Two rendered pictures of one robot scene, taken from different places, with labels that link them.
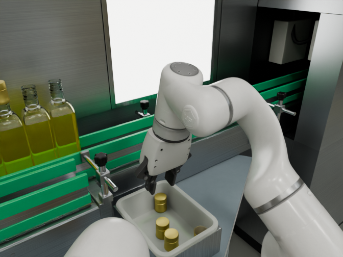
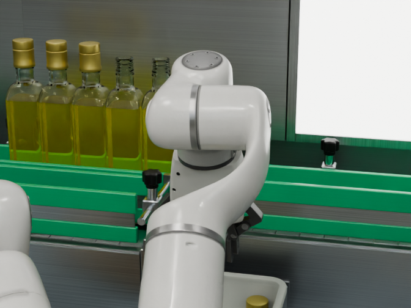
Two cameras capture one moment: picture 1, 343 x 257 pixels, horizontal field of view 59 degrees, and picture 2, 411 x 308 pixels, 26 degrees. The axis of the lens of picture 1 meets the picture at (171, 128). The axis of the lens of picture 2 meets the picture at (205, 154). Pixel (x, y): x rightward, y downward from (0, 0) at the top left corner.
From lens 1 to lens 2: 0.85 m
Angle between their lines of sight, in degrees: 46
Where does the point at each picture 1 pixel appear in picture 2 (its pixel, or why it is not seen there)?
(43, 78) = not seen: hidden behind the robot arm
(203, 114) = (148, 112)
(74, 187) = (114, 205)
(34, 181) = (92, 185)
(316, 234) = (153, 286)
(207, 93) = (172, 89)
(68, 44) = (227, 14)
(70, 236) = (93, 275)
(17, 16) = not seen: outside the picture
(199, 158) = (403, 291)
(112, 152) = not seen: hidden behind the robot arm
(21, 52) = (160, 15)
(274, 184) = (158, 214)
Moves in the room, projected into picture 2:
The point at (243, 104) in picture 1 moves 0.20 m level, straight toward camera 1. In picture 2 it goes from (221, 121) to (47, 146)
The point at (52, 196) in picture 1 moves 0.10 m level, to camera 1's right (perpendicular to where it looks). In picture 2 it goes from (85, 204) to (123, 224)
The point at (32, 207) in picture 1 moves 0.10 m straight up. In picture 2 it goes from (60, 206) to (56, 144)
